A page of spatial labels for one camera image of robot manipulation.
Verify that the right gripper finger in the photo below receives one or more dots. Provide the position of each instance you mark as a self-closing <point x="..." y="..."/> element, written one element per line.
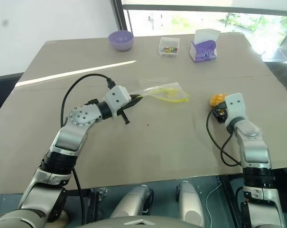
<point x="222" y="104"/>

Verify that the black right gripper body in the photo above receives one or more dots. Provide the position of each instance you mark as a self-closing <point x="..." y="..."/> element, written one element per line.
<point x="219" y="116"/>

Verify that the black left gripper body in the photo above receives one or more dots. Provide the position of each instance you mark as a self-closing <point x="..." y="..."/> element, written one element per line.
<point x="124" y="113"/>

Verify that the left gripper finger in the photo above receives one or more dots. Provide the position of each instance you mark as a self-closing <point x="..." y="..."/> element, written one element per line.
<point x="133" y="103"/>
<point x="137" y="97"/>

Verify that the small orange-yellow object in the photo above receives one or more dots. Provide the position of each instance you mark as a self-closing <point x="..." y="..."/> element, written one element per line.
<point x="216" y="99"/>

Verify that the clear yellow zipper bag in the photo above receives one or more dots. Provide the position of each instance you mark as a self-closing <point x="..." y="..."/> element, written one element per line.
<point x="171" y="93"/>

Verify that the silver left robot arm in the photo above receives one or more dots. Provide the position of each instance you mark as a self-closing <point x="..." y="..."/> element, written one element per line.
<point x="74" y="133"/>

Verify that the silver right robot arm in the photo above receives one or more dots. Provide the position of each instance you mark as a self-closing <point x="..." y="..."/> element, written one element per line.
<point x="252" y="147"/>

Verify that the purple tissue pack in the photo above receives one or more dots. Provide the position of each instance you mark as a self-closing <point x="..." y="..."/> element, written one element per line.
<point x="202" y="52"/>

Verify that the colourful small pieces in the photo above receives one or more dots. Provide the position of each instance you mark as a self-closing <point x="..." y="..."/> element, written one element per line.
<point x="169" y="50"/>

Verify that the purple plastic bowl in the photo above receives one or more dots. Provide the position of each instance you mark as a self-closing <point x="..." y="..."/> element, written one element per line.
<point x="121" y="40"/>

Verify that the clear plastic box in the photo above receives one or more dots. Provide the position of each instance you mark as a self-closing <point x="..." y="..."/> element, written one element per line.
<point x="169" y="46"/>

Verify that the white tissue sheet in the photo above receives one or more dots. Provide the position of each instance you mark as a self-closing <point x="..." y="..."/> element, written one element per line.
<point x="206" y="35"/>

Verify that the silver left robot leg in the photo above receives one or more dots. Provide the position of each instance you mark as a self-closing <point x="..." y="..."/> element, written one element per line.
<point x="133" y="202"/>

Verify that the silver robot leg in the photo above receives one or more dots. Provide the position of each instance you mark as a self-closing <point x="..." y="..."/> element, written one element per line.
<point x="190" y="202"/>
<point x="133" y="202"/>

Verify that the silver right robot leg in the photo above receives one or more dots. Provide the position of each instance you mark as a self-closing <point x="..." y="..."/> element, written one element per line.
<point x="190" y="202"/>

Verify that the dark grey robot torso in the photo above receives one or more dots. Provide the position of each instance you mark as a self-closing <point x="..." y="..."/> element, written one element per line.
<point x="138" y="222"/>

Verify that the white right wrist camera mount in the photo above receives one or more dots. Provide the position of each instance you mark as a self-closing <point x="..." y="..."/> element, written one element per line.
<point x="235" y="104"/>

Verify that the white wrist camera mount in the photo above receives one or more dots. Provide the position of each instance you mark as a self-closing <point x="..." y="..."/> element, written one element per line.
<point x="235" y="104"/>
<point x="116" y="97"/>

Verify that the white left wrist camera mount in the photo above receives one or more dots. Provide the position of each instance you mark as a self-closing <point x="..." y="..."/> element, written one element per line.
<point x="116" y="97"/>

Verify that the dark window frame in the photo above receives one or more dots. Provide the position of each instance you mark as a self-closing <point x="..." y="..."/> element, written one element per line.
<point x="120" y="14"/>

